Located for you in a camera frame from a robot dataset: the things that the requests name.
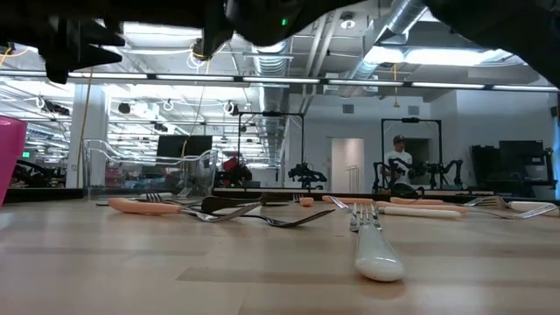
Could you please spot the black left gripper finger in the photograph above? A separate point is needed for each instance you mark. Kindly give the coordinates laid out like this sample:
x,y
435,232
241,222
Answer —
x,y
102,40
98,56

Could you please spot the white pillar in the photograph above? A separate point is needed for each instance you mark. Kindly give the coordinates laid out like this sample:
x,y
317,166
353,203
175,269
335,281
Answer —
x,y
98,122

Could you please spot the black monitor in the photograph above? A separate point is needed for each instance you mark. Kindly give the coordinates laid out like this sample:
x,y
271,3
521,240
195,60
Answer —
x,y
175,146

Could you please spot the white door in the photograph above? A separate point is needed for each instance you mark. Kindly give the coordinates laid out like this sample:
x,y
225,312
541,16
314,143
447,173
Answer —
x,y
345,162

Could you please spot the black frame stand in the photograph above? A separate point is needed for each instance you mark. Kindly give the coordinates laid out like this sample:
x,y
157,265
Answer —
x,y
271,114
411,119

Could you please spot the black desk workstation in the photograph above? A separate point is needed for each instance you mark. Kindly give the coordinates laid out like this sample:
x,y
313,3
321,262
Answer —
x,y
520,153

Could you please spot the horizontal light bar rail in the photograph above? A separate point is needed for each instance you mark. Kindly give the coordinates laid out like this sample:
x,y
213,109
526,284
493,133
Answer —
x,y
109,75

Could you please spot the pink plastic bin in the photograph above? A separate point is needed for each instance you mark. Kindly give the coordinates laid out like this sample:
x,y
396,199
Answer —
x,y
11,157

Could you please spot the ceiling light panel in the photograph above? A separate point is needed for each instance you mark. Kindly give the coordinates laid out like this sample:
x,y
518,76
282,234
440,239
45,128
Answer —
x,y
437,57

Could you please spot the upright side panel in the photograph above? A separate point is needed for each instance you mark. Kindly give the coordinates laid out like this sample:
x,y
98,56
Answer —
x,y
557,153

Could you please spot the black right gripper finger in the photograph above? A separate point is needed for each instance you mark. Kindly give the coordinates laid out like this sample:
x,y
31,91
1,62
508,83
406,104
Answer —
x,y
166,11

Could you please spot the silver ceiling duct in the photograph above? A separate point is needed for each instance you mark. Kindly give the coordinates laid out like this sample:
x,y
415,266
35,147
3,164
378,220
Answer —
x,y
402,17

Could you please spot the black background robot arm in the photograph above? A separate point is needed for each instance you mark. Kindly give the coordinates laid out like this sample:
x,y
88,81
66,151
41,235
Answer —
x,y
306,175
380,170
437,168

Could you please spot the black overhead camera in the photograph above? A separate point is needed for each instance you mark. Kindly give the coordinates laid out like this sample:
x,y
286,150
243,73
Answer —
x,y
197,48

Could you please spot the person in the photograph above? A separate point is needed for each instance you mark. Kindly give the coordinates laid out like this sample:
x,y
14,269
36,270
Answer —
x,y
398,159

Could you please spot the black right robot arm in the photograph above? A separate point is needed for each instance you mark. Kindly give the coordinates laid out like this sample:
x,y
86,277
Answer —
x,y
503,22

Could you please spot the clear plastic bin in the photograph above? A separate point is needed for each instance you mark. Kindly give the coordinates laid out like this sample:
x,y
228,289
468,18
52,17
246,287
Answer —
x,y
105,175

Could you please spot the red background object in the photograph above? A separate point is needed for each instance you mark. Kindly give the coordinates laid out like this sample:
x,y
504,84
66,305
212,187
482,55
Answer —
x,y
231,165

